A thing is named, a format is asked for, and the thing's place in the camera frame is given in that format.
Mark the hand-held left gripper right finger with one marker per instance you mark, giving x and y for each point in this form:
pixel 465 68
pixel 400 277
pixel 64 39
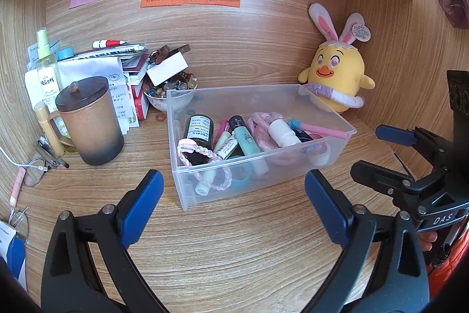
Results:
pixel 326 206

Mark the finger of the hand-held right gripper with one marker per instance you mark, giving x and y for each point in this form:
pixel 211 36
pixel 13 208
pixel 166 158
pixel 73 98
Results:
pixel 377 175
pixel 395 134

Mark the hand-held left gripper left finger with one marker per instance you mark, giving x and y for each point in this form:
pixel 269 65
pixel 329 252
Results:
pixel 143 203

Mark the white bandage roll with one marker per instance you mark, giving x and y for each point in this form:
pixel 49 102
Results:
pixel 320 155

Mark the clear plastic storage box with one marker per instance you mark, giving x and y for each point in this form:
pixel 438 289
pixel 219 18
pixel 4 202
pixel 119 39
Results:
pixel 278 173

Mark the pale green tube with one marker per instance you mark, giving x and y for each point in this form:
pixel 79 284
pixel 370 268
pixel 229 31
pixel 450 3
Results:
pixel 204 183

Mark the pink pen with blue tip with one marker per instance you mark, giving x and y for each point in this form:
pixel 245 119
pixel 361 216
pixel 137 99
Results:
pixel 322 131

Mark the white pill bottle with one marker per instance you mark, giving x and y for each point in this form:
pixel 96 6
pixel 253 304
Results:
pixel 282 133

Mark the dark glass bottle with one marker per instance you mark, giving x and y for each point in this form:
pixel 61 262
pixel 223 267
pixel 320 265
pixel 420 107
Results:
pixel 199 133

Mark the mint green tube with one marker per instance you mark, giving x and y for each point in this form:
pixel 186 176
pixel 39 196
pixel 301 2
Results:
pixel 247 144

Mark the silver labelled tube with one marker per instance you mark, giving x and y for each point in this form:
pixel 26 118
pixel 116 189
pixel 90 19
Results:
pixel 227 147

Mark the person's right hand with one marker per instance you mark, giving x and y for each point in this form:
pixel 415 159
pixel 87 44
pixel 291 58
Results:
pixel 427 240

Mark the red garment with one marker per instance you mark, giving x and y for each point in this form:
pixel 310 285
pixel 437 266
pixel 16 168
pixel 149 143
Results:
pixel 450 276

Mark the yellow chick plush toy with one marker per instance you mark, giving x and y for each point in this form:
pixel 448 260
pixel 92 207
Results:
pixel 340 67

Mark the brown mug with lid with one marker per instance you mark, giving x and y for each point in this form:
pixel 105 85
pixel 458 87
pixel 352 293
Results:
pixel 95 129

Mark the white bowl of beads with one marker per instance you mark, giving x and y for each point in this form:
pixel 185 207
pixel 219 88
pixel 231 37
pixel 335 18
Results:
pixel 161 102

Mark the black lipstick tube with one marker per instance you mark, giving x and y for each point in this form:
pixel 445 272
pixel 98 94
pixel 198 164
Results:
pixel 237 122

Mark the yellow tube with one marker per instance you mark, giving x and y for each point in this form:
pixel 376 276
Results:
pixel 45 126

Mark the pink lip gloss stick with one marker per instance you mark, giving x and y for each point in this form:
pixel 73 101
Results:
pixel 16 186

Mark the small white box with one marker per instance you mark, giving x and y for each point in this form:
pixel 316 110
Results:
pixel 166 69

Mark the stack of books and papers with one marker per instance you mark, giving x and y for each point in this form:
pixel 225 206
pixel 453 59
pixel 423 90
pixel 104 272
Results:
pixel 110 71

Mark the blue and white box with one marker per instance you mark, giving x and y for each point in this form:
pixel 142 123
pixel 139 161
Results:
pixel 9 247

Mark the brown hair clip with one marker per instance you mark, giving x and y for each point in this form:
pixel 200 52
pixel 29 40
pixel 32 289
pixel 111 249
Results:
pixel 161 54

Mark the pale green spray bottle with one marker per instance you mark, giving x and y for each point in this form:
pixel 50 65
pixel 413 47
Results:
pixel 47 78

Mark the red and white marker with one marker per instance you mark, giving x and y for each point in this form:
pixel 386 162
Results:
pixel 108 43

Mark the light blue tape roll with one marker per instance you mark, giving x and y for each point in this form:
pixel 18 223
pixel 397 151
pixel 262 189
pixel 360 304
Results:
pixel 66 52

